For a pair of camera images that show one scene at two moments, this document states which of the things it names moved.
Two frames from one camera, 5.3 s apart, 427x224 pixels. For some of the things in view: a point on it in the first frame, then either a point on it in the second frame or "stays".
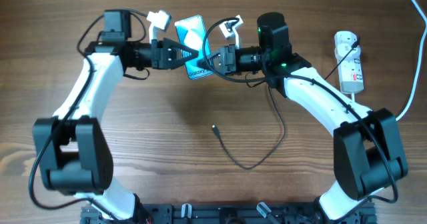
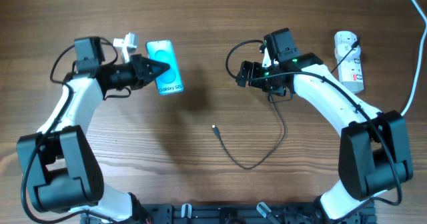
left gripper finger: [175, 55] to [152, 69]
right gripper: [228, 61] to [255, 68]
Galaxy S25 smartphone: [191, 33] to [169, 81]
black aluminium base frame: [193, 213] stays
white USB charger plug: [343, 49] stays
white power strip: [351, 78] stays
